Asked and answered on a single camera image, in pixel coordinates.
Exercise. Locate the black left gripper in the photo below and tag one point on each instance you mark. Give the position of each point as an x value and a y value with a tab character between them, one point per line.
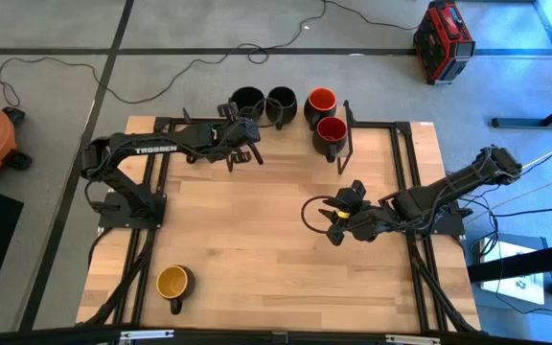
245	134

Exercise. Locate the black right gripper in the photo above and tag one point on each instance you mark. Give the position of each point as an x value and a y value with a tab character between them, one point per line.
362	218

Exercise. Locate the all-black coffee mug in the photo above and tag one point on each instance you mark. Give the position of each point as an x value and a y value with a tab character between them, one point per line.
249	97
282	100

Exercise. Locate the black mug red inside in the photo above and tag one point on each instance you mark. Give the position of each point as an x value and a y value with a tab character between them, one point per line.
332	130

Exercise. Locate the black mug orange inside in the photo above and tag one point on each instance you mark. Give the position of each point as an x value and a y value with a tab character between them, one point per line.
322	99

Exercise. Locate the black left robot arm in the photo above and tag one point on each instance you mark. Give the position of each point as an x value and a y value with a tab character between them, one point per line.
127	144

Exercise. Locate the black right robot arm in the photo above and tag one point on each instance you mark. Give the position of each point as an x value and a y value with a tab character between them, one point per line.
448	189

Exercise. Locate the wooden shelf black metal legs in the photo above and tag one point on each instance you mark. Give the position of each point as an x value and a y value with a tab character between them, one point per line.
285	144

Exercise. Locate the black mug yellow inside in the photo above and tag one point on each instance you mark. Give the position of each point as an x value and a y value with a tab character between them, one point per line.
173	282

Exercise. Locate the black crossbeam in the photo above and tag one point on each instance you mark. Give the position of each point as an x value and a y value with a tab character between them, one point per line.
228	338

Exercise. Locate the white box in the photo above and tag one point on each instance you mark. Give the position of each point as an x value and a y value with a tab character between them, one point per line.
511	287

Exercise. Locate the red black power station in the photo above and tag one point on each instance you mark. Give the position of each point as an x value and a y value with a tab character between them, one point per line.
441	43

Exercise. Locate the black metal beam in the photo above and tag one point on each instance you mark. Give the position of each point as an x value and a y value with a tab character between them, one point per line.
525	262

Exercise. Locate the black aluminium table frame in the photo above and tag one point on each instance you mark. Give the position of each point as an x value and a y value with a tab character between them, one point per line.
162	123

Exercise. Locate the silver metal bracket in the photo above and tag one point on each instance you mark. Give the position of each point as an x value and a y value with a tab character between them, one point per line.
412	340
146	334

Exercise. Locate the blue metal stand frame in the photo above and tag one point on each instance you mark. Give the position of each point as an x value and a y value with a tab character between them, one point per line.
520	123

